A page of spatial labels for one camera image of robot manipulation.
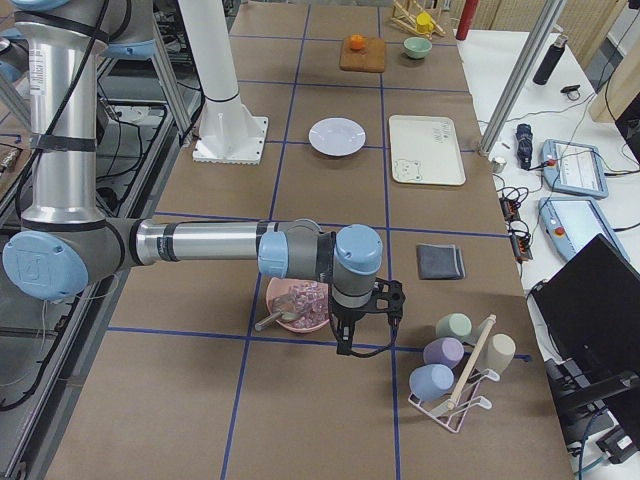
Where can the folded navy umbrella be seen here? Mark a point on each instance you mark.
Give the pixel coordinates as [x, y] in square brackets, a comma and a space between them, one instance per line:
[524, 140]

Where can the white round plate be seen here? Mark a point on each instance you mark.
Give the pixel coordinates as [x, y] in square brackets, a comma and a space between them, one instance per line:
[337, 136]

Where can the purple cup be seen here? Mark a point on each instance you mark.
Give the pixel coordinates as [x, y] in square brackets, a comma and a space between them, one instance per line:
[446, 351]

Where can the cream bear serving tray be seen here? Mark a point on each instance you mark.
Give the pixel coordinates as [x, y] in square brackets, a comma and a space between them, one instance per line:
[425, 151]

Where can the teach pendant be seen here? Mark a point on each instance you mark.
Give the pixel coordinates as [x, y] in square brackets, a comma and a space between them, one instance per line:
[573, 168]
[571, 223]

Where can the wooden mug rack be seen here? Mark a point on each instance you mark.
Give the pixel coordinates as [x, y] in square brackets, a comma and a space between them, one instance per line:
[404, 13]

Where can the metal scoop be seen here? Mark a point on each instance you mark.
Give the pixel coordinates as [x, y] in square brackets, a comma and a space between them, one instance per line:
[283, 308]

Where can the pink bowl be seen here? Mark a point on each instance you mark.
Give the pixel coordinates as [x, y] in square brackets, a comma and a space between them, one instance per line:
[310, 299]

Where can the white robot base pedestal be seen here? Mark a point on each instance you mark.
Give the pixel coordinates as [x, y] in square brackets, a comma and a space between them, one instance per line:
[228, 132]

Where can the green ceramic bowl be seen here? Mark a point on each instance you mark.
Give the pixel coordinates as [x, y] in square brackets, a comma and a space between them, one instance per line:
[417, 48]

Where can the yellow mug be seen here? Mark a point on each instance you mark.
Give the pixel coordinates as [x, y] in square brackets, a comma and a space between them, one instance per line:
[425, 24]

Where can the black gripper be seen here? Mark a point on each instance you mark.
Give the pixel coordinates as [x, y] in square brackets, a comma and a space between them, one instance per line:
[346, 316]

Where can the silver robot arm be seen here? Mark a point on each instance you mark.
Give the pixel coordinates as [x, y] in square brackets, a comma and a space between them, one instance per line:
[66, 243]

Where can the orange fruit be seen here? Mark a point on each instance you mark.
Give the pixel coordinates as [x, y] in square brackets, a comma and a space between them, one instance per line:
[356, 42]

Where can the red cylinder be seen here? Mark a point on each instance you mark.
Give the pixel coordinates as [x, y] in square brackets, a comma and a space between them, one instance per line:
[466, 19]

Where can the beige cup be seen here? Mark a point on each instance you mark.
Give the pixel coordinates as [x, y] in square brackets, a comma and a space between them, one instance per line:
[500, 352]

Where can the green cup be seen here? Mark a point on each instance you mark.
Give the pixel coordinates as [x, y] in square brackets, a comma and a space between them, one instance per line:
[455, 325]

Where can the blue cup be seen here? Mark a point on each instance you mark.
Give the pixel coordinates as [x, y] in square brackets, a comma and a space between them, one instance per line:
[430, 382]

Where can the near teach pendant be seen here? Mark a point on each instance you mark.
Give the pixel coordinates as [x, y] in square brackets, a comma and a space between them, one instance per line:
[571, 223]

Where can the white wire cup rack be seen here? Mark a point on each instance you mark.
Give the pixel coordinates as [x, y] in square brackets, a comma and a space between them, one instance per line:
[449, 411]

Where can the far teach pendant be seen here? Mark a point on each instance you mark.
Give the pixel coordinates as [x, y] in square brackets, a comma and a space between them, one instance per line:
[573, 168]

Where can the black laptop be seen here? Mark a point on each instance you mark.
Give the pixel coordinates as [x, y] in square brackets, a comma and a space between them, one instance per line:
[591, 309]

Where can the aluminium frame post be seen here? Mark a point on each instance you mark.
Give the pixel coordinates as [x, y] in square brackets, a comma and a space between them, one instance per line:
[531, 49]

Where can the brown wooden tray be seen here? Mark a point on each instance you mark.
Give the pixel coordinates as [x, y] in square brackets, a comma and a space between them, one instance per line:
[371, 58]

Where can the grey folded cloth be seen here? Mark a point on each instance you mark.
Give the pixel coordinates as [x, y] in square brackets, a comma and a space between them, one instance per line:
[440, 262]

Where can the black water bottle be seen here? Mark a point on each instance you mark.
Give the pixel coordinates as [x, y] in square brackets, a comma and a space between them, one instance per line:
[550, 60]

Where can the small metal cup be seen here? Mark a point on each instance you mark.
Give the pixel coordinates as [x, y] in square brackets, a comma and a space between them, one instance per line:
[498, 164]

